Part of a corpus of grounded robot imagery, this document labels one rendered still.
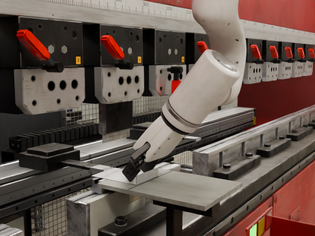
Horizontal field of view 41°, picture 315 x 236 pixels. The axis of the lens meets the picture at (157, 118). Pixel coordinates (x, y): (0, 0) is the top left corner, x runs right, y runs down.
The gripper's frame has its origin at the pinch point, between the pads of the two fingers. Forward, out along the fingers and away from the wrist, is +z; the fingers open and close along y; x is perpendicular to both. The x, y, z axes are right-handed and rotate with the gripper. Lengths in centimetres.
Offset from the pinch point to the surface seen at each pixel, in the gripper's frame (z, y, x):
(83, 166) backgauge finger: 12.4, -0.1, -11.7
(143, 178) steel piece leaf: -0.7, 1.8, 2.8
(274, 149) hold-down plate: 9, -94, 9
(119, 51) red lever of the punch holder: -20.4, 7.5, -16.2
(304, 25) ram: -29, -148, -29
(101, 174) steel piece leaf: 7.4, 2.7, -5.4
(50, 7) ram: -23.5, 21.4, -24.2
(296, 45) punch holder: -21, -134, -22
